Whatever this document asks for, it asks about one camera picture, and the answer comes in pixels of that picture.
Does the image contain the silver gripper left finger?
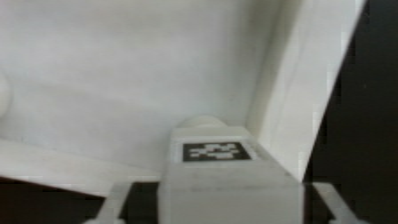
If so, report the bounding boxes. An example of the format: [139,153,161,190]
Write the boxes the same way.
[86,183,132,224]

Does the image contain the white table leg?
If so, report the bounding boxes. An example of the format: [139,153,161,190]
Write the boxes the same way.
[159,116,305,224]

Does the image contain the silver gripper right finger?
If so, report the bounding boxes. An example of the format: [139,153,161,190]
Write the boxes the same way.
[313,182,363,224]

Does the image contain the white square table top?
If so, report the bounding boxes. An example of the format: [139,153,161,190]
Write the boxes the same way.
[0,0,367,195]

